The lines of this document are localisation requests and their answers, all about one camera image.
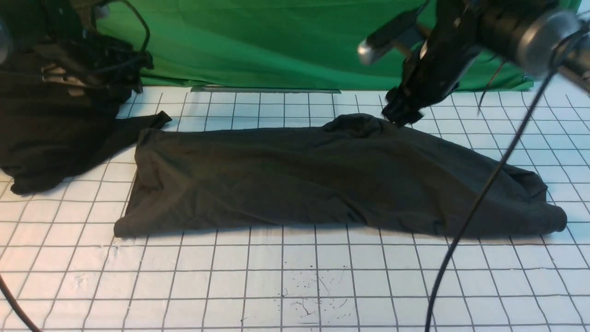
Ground gray long-sleeve top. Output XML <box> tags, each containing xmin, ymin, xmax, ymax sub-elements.
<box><xmin>113</xmin><ymin>113</ymin><xmax>567</xmax><ymax>239</ymax></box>

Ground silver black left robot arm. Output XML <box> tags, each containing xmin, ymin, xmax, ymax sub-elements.
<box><xmin>0</xmin><ymin>0</ymin><xmax>154</xmax><ymax>93</ymax></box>

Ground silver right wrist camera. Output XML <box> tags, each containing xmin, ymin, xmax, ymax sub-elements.
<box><xmin>357</xmin><ymin>8</ymin><xmax>429</xmax><ymax>65</ymax></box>

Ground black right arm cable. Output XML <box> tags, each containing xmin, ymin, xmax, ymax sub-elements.
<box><xmin>424</xmin><ymin>28</ymin><xmax>590</xmax><ymax>332</ymax></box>

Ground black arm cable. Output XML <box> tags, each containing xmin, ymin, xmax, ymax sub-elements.
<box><xmin>88</xmin><ymin>0</ymin><xmax>153</xmax><ymax>77</ymax></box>
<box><xmin>424</xmin><ymin>28</ymin><xmax>590</xmax><ymax>332</ymax></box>

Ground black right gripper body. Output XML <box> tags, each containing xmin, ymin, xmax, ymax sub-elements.
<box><xmin>400</xmin><ymin>0</ymin><xmax>481</xmax><ymax>109</ymax></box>

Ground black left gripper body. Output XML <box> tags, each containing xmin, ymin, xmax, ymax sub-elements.
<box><xmin>32</xmin><ymin>30</ymin><xmax>154</xmax><ymax>92</ymax></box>

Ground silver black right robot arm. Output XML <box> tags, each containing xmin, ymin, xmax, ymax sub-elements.
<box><xmin>382</xmin><ymin>0</ymin><xmax>589</xmax><ymax>126</ymax></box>

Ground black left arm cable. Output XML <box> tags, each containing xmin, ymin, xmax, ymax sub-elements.
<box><xmin>88</xmin><ymin>0</ymin><xmax>153</xmax><ymax>77</ymax></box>

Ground black garment pile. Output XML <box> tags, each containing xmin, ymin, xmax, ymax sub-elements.
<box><xmin>1</xmin><ymin>74</ymin><xmax>170</xmax><ymax>195</ymax></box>

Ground green backdrop cloth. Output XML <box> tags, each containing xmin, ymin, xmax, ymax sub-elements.
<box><xmin>94</xmin><ymin>0</ymin><xmax>581</xmax><ymax>91</ymax></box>

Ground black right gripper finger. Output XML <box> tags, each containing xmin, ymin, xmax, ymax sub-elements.
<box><xmin>382</xmin><ymin>88</ymin><xmax>424</xmax><ymax>127</ymax></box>

